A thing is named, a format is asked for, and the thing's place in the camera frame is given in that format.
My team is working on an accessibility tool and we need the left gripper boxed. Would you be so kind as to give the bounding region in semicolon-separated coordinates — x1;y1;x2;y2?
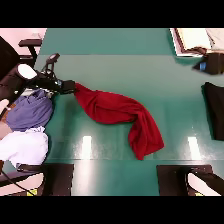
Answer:
59;79;77;96

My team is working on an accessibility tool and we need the red garment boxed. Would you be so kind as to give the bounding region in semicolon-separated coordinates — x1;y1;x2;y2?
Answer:
73;82;166;161

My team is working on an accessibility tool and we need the blue garment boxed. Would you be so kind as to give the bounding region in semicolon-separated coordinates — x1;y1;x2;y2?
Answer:
5;88;55;133

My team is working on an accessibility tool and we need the white garment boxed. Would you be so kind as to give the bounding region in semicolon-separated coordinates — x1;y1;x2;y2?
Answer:
0;126;50;168

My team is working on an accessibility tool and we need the black garment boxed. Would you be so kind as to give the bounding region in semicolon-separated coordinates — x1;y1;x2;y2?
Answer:
201;81;224;142

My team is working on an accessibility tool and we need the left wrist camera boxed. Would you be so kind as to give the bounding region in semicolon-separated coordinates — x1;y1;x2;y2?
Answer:
41;52;62;80

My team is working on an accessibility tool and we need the black cable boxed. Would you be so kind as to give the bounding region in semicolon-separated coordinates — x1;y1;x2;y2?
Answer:
0;169;35;197

